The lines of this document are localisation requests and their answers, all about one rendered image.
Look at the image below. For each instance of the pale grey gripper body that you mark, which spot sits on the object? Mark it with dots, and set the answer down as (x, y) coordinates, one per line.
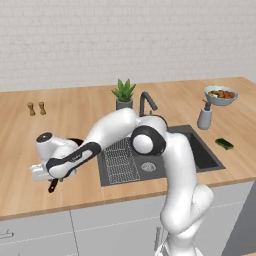
(37, 172)

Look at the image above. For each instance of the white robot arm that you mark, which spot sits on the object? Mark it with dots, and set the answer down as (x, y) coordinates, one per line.
(180, 173)

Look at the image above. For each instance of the dark grey sink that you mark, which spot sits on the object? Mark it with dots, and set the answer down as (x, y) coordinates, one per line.
(203, 156)

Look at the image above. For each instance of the green sponge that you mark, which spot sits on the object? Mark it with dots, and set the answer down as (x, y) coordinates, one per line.
(224, 143)

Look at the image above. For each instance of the wooden shaker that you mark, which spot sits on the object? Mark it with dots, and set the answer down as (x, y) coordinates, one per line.
(31, 109)
(42, 108)

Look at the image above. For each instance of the light grey cupboard front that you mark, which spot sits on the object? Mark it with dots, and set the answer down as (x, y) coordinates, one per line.
(116, 226)
(36, 236)
(223, 213)

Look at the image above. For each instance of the green potted plant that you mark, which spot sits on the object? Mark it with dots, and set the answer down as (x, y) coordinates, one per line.
(124, 95)

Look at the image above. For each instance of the dark grey tap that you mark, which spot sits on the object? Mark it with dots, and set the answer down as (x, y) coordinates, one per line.
(146, 98)

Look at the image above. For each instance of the grey soap dispenser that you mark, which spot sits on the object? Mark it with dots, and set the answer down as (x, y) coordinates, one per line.
(204, 118)

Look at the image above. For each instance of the grey bowl with food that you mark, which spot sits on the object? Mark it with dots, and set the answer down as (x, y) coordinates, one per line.
(220, 95)

